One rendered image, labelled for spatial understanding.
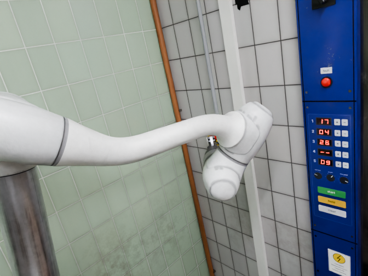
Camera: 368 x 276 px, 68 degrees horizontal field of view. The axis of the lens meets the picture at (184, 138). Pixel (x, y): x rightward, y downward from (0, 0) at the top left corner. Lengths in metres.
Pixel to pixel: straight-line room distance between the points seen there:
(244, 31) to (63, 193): 0.92
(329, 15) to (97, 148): 0.71
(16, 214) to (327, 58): 0.91
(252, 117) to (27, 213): 0.60
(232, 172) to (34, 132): 0.49
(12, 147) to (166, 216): 1.08
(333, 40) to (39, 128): 0.78
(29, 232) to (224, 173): 0.50
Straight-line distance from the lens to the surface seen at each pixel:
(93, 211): 1.25
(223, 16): 1.11
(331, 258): 1.26
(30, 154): 0.54
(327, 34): 0.92
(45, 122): 0.54
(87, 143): 0.57
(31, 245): 0.78
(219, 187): 0.75
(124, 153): 0.61
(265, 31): 1.04
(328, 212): 1.13
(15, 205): 0.74
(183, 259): 1.70
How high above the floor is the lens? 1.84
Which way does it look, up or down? 18 degrees down
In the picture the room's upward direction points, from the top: 12 degrees counter-clockwise
